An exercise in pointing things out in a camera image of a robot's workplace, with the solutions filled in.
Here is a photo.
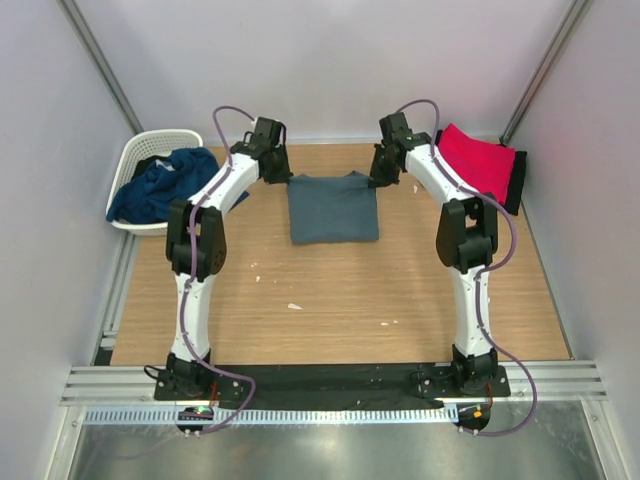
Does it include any navy blue t shirt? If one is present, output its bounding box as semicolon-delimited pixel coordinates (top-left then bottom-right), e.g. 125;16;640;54
106;147;221;225

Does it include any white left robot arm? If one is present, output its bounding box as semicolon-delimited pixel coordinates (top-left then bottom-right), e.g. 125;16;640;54
154;117;292;400

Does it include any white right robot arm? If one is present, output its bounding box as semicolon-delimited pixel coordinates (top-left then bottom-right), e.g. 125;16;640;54
369;112;498;396

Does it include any white slotted cable duct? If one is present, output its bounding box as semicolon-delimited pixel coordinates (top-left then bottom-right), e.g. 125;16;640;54
84;404;458;426

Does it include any black garment in basket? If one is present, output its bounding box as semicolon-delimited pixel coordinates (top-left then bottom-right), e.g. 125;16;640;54
132;155;174;181

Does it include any white perforated laundry basket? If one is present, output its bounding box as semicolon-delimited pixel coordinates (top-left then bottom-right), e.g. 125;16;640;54
105;129;204;212

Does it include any aluminium frame rail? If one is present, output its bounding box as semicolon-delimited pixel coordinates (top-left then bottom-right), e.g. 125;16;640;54
60;360;607;406

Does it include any left aluminium corner post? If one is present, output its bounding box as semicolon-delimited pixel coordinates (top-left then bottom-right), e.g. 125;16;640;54
57;0;144;134

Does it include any grey-blue t shirt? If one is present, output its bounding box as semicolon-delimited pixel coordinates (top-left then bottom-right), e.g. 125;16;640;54
287;171;379;245

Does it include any right aluminium corner post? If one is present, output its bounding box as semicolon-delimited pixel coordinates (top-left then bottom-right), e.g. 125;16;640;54
499;0;593;145

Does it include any folded pink t shirt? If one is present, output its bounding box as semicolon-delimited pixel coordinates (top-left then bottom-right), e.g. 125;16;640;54
438;123;516;205

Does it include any folded black t shirt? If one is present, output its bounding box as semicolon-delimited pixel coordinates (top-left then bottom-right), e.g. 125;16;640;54
503;150;528;216

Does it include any aluminium corner post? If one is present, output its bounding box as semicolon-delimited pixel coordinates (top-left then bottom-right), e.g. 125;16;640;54
499;0;593;145
57;0;144;134

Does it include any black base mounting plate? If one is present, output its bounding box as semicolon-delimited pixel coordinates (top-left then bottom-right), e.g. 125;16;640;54
154;360;511;411

